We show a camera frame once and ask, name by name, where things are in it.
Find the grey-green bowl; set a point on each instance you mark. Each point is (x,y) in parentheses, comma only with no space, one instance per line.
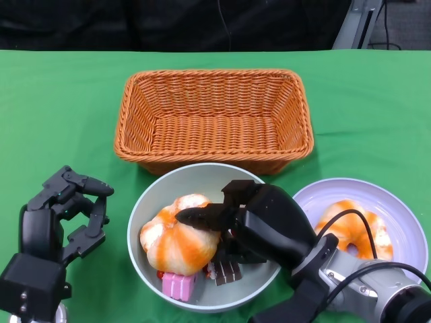
(175,181)

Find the chocolate layered cake slice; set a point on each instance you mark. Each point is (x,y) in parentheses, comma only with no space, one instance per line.
(229,272)

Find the orange wicker basket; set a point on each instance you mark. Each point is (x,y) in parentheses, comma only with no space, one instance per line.
(215,141)

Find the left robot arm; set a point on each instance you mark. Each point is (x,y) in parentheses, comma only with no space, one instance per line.
(30,286)

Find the black backdrop curtain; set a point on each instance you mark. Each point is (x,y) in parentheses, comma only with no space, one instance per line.
(101,27)

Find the lavender plate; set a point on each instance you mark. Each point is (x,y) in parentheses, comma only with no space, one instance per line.
(353,188)

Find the orange striped round bun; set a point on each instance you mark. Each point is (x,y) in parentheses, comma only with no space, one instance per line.
(178,245)

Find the white metal frame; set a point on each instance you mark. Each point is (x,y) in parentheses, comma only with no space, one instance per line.
(352,28)

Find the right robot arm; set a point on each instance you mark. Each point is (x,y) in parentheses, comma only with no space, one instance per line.
(363,289)

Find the green tablecloth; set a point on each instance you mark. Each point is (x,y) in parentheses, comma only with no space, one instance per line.
(50,117)

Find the magenta striped cake slice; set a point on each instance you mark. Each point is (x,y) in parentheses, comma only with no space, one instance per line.
(178,286)

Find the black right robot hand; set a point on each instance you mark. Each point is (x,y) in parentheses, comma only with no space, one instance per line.
(269,222)

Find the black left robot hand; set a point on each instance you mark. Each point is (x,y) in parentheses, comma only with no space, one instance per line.
(40,232)

